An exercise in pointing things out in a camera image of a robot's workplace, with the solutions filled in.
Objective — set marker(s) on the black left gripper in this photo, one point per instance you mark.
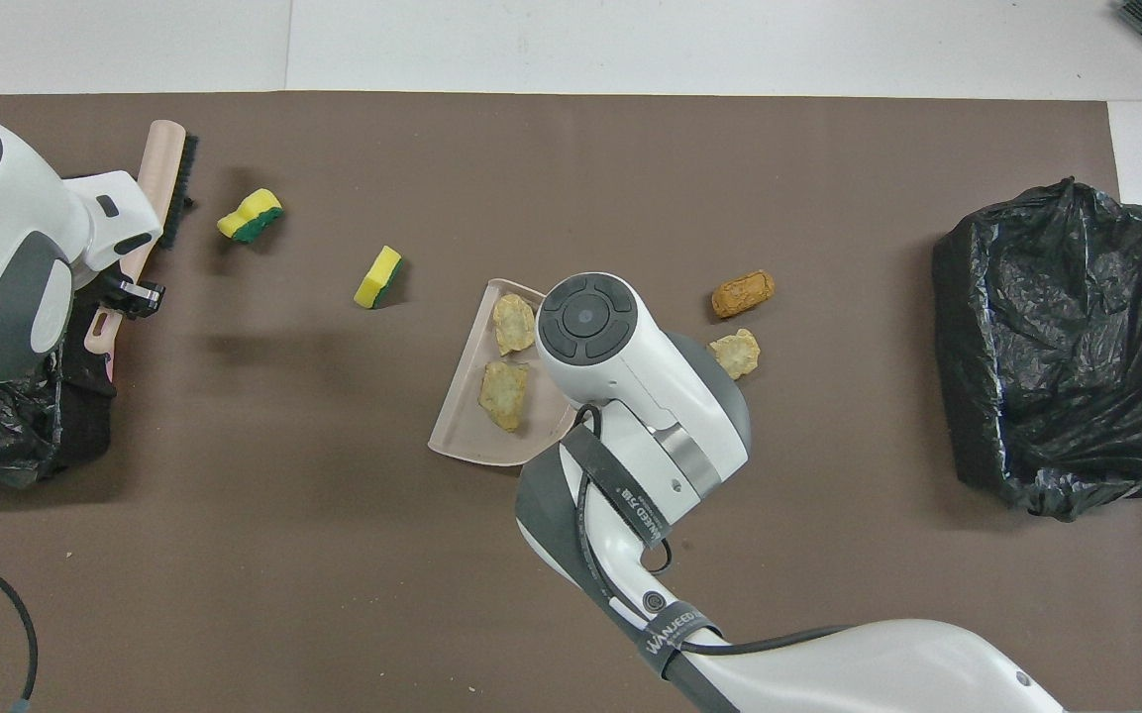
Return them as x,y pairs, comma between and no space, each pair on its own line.
133,297

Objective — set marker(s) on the beige hand brush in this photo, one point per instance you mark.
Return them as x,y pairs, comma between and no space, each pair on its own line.
159,158

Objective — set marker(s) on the wavy yellow green sponge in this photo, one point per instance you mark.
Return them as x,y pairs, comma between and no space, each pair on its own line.
250,213

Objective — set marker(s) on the yellow green sponge block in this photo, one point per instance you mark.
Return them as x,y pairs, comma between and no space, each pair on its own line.
378,275

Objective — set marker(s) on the beige plastic dustpan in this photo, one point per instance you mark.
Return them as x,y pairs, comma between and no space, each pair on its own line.
467,416

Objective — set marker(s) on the round pale sponge scrap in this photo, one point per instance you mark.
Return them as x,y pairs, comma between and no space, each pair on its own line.
513,324

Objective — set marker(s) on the long pale sponge scrap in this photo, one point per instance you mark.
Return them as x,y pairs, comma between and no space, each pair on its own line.
503,396

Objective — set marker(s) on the jagged pale sponge scrap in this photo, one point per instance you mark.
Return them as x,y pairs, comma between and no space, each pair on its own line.
739,355

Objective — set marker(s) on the brown sponge chunk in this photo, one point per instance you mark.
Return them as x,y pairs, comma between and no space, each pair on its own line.
743,294

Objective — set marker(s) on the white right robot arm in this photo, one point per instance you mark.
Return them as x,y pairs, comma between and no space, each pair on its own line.
650,396

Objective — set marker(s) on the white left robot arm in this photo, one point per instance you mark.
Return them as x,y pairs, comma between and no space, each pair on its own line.
6,218

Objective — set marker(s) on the brown table mat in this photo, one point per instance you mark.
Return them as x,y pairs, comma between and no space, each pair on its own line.
333,594

